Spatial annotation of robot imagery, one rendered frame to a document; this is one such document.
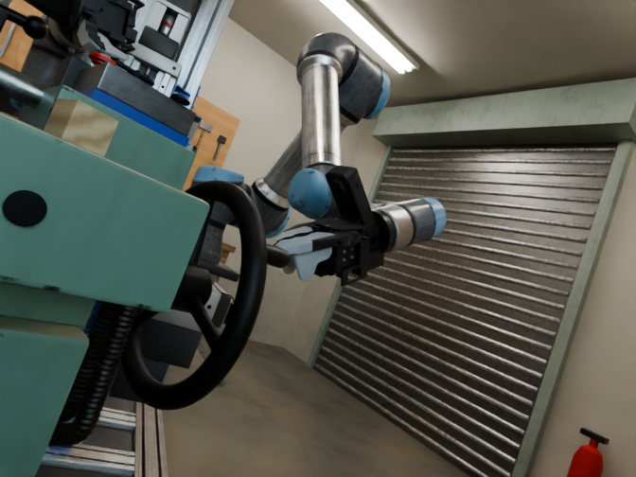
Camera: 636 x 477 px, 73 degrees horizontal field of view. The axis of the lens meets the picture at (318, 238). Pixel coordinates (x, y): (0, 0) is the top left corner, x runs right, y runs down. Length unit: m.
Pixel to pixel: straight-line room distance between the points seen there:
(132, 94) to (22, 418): 0.29
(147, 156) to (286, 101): 3.98
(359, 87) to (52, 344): 0.85
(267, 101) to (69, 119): 3.98
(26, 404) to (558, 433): 2.95
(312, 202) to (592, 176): 2.80
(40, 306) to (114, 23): 0.52
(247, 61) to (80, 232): 4.08
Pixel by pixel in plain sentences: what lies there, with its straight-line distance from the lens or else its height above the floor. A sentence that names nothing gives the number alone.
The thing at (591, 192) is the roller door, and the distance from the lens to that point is 3.31.
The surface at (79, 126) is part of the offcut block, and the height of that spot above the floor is 0.92.
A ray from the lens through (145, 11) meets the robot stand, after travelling 1.33.
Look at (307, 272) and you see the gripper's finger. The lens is 0.56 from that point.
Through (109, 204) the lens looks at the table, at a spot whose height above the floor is 0.88.
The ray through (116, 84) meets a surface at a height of 0.98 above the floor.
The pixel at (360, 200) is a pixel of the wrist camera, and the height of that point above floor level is 1.00.
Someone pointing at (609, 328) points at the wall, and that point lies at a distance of 3.05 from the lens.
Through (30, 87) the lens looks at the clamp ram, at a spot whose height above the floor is 0.95.
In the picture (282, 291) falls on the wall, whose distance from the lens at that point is 4.57.
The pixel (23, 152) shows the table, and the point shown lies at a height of 0.89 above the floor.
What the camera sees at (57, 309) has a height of 0.81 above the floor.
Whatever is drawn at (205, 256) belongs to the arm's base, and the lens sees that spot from 1.05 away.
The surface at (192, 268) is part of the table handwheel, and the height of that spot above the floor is 0.84.
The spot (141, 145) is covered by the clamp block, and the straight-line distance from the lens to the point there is 0.45.
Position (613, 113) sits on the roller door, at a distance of 3.24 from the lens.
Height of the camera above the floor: 0.89
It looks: 4 degrees up
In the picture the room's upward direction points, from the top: 20 degrees clockwise
